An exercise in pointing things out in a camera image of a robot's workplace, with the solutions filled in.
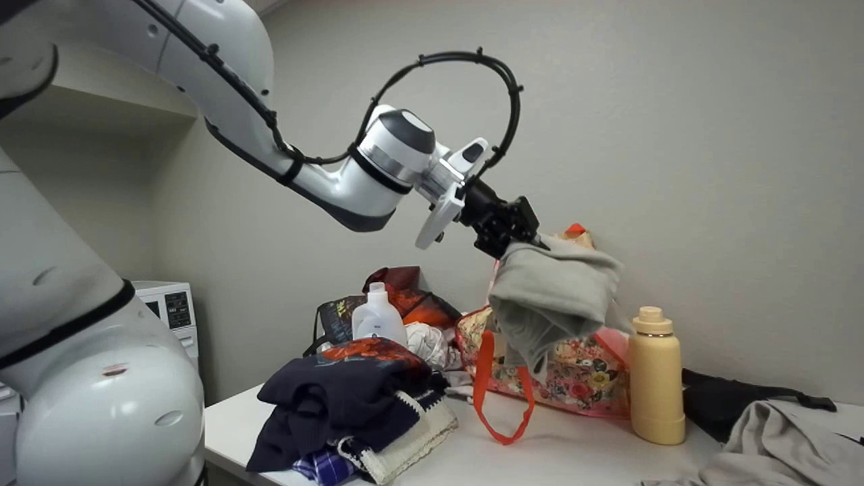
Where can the navy knit sweater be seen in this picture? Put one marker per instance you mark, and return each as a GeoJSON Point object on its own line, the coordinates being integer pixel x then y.
{"type": "Point", "coordinates": [342, 395]}

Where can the black tote bag colorful text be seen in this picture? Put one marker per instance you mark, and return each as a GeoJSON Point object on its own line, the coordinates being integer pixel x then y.
{"type": "Point", "coordinates": [335, 319]}

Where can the yellow plastic bottle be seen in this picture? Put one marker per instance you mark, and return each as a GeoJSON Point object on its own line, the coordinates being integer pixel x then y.
{"type": "Point", "coordinates": [658, 378]}

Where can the gray pants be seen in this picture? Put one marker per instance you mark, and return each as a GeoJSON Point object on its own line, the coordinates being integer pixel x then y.
{"type": "Point", "coordinates": [555, 288]}

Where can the white detergent jug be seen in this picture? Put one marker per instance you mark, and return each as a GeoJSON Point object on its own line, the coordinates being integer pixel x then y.
{"type": "Point", "coordinates": [380, 319]}

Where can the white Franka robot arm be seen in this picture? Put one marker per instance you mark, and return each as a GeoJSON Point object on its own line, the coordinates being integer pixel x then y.
{"type": "Point", "coordinates": [98, 360]}

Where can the blue patterned cloth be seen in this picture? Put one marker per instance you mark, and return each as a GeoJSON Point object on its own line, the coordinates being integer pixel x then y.
{"type": "Point", "coordinates": [325, 469]}

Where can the gray crumpled garment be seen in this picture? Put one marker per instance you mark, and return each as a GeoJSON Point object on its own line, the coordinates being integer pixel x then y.
{"type": "Point", "coordinates": [784, 447]}

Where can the white and navy crocheted blanket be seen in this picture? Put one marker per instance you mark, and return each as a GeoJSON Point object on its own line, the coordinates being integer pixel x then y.
{"type": "Point", "coordinates": [414, 442]}

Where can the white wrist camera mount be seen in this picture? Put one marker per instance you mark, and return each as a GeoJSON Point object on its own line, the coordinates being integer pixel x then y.
{"type": "Point", "coordinates": [447, 204]}

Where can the white crumpled cloth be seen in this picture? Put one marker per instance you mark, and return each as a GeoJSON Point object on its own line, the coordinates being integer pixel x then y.
{"type": "Point", "coordinates": [431, 343]}

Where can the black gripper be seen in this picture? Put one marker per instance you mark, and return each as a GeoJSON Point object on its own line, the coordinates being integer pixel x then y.
{"type": "Point", "coordinates": [495, 219]}

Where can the dark red bag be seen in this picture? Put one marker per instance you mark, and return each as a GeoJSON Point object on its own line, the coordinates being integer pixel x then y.
{"type": "Point", "coordinates": [419, 297]}

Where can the black cloth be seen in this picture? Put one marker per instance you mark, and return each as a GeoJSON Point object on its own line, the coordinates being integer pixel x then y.
{"type": "Point", "coordinates": [730, 401]}

